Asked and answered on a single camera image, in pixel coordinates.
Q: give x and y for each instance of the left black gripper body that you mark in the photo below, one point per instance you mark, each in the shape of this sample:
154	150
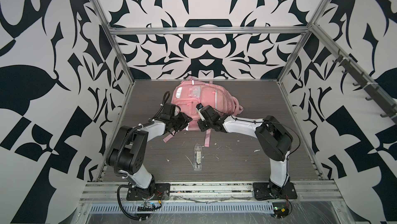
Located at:
178	122

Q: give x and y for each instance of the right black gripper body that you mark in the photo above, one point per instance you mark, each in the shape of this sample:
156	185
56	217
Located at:
204	125

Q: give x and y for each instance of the pink student backpack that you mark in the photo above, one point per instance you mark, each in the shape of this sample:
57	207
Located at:
193	92

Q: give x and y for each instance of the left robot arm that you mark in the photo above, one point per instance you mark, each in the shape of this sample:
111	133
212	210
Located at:
128	149

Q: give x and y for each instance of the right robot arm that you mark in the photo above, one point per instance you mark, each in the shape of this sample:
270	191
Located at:
273	137

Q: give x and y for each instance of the clear plastic packet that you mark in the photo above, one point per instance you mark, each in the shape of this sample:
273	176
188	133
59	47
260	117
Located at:
197	158

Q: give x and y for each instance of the green lit circuit board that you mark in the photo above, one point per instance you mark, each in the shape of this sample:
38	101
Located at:
281	211

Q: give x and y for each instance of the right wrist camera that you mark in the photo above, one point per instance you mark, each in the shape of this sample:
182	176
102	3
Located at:
199	108

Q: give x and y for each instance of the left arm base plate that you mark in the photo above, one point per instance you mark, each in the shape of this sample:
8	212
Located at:
156	191

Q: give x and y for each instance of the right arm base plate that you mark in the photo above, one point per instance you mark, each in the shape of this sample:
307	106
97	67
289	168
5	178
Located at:
268	191

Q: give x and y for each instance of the white cable duct strip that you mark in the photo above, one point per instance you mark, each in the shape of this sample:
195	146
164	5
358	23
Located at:
187	207

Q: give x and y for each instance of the aluminium cage frame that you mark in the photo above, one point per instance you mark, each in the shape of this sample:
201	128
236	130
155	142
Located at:
293	42

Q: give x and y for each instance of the wall hook rail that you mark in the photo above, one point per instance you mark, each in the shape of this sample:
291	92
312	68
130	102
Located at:
364	81

